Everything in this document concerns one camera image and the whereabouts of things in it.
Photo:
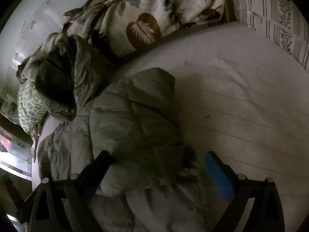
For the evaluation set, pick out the small floral pillow by wall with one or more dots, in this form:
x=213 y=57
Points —
x=9 y=109

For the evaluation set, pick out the leaf print blanket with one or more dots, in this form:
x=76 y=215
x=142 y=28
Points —
x=124 y=26

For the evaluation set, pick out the green white patterned pillow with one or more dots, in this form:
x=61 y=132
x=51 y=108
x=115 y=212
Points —
x=31 y=108

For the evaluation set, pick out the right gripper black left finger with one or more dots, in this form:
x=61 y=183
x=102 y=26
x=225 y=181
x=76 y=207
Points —
x=80 y=190

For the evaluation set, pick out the stained glass door window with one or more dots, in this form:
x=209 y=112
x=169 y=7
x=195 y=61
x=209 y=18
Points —
x=16 y=157

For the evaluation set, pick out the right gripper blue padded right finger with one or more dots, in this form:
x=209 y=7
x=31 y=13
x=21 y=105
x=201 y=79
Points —
x=235 y=188

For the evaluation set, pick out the olive green quilted puffer coat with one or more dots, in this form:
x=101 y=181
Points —
x=154 y=182

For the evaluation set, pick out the striped floral cushion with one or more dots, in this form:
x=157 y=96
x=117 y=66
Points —
x=278 y=20

